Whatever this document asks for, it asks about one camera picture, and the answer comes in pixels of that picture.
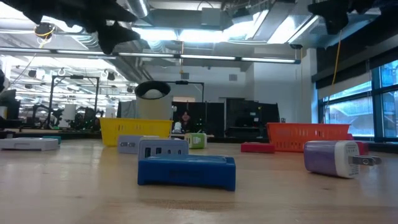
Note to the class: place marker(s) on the white flat device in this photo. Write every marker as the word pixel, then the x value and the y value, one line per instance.
pixel 28 144

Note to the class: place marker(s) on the white mug black rim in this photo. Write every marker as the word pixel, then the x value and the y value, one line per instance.
pixel 154 109

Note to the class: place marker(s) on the ceiling light strip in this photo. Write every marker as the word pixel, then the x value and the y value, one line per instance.
pixel 205 57

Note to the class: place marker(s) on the blue charger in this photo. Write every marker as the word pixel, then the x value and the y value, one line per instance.
pixel 186 172

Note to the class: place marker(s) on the teal object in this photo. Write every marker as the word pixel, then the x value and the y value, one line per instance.
pixel 54 138

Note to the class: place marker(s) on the blue-gray four-port charger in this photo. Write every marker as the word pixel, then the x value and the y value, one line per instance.
pixel 163 149

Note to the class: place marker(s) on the orange plastic basket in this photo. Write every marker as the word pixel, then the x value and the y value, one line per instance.
pixel 308 137

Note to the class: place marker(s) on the small white bottle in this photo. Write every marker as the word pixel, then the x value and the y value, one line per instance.
pixel 177 127

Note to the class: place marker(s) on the yellow plastic basket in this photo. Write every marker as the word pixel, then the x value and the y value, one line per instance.
pixel 133 130

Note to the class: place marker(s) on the pale lavender wall charger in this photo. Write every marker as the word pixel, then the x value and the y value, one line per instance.
pixel 127 144

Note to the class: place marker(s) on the black partition panel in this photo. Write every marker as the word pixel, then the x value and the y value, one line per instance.
pixel 211 118
pixel 248 115

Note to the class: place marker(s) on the window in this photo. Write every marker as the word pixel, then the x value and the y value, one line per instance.
pixel 357 109

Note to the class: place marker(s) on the purple and white charger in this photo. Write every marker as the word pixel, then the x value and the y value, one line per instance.
pixel 323 158

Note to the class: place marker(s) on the pink box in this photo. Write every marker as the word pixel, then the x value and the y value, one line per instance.
pixel 350 137

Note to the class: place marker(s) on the person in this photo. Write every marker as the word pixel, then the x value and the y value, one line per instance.
pixel 185 119

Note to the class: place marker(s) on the silver ceiling duct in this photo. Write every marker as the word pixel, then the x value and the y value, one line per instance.
pixel 138 7

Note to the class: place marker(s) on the green and white charger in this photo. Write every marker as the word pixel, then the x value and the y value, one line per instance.
pixel 196 140

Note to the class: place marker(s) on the black round ceiling device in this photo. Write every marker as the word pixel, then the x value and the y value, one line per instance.
pixel 44 30

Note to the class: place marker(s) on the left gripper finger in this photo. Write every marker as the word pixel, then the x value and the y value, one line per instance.
pixel 102 12
pixel 113 35

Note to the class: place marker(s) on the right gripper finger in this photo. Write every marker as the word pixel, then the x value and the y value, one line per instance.
pixel 334 14

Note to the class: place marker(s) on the white panel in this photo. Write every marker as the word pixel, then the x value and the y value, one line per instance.
pixel 69 112

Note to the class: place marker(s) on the black station frame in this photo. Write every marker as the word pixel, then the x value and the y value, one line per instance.
pixel 74 77

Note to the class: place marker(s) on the white ball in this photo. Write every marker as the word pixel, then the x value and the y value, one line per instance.
pixel 153 94

